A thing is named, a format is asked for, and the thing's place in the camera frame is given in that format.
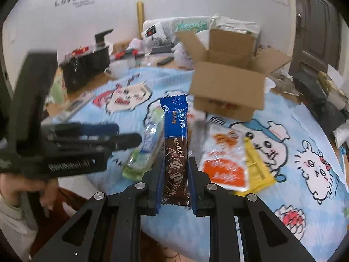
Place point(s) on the black remote control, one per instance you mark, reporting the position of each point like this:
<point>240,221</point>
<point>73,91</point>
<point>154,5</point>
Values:
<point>165,61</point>

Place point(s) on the white mug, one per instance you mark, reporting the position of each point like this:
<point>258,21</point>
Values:
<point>118,68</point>

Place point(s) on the yellow snack packet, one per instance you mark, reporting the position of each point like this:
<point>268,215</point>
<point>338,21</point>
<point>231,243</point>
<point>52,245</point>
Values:
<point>261,176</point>

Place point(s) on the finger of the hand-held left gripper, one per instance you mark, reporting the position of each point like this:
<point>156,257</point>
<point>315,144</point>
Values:
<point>128,139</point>
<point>103,128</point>

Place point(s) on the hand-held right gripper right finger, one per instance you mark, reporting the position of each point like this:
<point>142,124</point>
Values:
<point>192,187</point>

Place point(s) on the cardboard box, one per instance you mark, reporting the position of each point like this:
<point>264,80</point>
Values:
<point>226,87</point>

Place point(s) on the white bowl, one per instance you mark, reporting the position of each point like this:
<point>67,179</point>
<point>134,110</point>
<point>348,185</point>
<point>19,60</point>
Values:
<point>270,86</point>

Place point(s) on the yellow upright pole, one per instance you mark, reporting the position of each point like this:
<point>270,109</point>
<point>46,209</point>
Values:
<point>140,16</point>

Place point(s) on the person's left hand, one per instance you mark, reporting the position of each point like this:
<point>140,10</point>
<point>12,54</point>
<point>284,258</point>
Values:
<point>16,187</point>

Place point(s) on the blue brown chocolate bar packet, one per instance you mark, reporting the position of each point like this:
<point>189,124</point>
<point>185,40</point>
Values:
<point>174,147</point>

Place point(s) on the cartoon printed blanket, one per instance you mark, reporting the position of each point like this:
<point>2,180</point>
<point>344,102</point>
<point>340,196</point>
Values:
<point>321,223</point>

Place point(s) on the tissue box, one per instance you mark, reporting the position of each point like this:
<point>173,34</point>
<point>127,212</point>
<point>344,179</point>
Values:
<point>331,80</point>

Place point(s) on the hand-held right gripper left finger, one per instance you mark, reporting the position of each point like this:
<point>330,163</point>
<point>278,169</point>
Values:
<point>159,181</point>

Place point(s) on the grey sofa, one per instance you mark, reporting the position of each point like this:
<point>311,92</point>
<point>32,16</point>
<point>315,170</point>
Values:
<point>169,24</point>

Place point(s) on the dark brown door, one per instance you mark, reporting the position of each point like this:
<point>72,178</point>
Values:
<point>316,27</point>

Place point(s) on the black laptop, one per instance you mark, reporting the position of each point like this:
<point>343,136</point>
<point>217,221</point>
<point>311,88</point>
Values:
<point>160,50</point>

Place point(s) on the black white pillow red tag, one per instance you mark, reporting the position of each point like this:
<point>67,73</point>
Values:
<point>152,32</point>

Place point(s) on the pink white plastic bag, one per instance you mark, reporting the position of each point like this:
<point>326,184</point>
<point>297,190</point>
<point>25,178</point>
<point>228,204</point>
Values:
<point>136,43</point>

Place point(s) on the green snack packet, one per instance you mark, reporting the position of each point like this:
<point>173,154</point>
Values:
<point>139,155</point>

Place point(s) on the teal tree print pillow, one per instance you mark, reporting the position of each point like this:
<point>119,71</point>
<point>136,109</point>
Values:
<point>190,26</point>

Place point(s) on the orange white snack packet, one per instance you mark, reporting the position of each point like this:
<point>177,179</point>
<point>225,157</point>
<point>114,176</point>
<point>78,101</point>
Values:
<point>223,166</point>

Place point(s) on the person's left forearm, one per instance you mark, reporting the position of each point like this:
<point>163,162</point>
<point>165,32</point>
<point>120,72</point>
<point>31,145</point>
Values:
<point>13,229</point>

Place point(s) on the red gift bag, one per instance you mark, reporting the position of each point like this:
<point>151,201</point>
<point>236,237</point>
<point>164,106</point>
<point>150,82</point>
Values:
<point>79,51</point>

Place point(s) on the white draped cloth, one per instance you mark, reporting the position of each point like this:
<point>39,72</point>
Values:
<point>234,24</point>

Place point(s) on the grey snack packet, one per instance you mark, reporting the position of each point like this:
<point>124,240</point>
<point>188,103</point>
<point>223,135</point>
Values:
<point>200,139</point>

